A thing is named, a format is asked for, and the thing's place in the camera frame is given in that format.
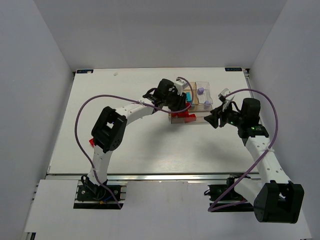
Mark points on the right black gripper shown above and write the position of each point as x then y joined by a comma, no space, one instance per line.
221,117

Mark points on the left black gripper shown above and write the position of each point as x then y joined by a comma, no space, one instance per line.
181,101

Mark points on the red sloped lego brick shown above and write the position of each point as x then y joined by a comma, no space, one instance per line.
174,115

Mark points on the teal long lego brick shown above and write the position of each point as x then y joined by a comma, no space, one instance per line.
188,97

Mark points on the purple lego cube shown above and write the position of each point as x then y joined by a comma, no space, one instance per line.
200,91

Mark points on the red arch lego piece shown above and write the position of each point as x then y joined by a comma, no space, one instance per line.
91,141

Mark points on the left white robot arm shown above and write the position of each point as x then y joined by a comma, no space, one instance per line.
109,129

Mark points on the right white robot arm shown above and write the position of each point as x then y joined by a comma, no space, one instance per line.
277,199

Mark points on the long grey drawer bin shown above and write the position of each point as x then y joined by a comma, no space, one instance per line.
201,112

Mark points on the amber plastic bin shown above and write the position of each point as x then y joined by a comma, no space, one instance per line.
195,101

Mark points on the blue corner label right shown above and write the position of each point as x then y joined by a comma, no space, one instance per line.
233,69

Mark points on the blue corner label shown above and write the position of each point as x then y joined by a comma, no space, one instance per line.
233,69
84,71

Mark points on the blue corner label left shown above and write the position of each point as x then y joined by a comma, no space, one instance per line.
84,71

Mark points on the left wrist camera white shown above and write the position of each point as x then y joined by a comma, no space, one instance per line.
180,85

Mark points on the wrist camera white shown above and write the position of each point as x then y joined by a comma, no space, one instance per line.
226,98
180,85

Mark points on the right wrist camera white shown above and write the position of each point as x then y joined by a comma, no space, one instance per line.
226,98

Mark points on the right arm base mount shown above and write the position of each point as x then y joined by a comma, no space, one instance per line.
228,203

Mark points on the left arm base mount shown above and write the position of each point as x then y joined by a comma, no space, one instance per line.
91,196

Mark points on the aluminium table rail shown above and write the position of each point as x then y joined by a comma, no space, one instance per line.
153,177

